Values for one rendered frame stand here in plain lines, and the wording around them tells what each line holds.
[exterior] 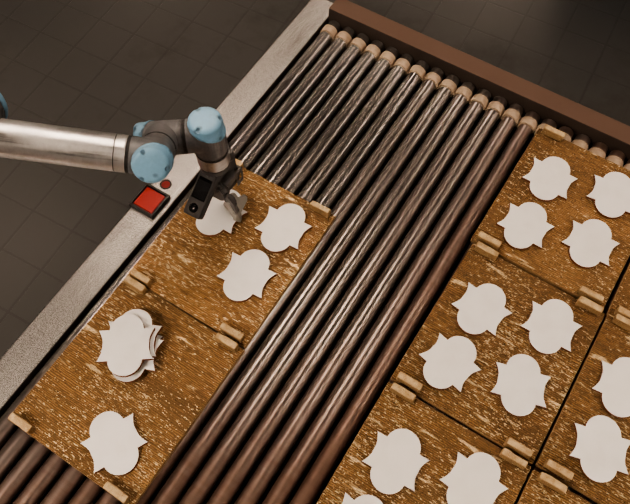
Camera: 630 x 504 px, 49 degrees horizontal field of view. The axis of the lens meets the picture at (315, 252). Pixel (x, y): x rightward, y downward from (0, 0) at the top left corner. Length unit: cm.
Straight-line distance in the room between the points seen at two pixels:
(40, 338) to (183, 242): 40
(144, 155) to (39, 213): 172
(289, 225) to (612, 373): 83
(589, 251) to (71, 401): 127
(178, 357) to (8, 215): 162
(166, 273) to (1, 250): 140
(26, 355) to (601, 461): 130
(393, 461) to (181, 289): 63
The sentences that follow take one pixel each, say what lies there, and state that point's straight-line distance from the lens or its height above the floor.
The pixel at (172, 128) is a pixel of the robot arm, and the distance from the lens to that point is 151.
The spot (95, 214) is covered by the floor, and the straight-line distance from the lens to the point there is 298.
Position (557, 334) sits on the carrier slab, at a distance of 170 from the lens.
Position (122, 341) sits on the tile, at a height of 98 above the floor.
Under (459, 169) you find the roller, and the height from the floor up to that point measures 92.
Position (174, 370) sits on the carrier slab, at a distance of 162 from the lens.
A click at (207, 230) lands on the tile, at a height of 95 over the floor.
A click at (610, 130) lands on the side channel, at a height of 95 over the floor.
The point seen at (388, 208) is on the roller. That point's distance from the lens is 179.
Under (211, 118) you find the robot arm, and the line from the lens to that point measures 148.
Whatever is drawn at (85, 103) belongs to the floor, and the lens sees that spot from 333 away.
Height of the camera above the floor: 245
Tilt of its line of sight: 63 degrees down
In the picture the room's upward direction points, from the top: straight up
